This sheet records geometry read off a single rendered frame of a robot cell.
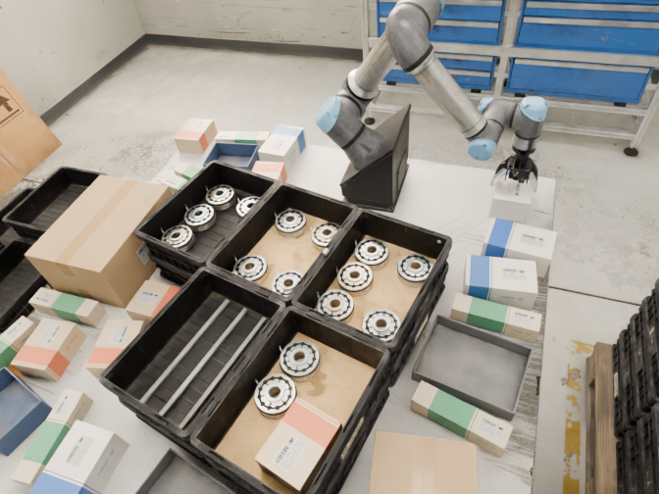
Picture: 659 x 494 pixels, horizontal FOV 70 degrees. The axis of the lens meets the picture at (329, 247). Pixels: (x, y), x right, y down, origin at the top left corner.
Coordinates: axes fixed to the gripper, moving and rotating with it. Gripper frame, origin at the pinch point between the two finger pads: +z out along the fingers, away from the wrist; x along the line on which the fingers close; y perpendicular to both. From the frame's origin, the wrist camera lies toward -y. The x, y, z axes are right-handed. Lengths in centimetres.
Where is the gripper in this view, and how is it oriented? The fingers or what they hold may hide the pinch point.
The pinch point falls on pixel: (513, 187)
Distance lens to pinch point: 177.1
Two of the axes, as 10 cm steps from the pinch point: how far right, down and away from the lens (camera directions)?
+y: -3.4, 7.3, -5.9
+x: 9.3, 2.0, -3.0
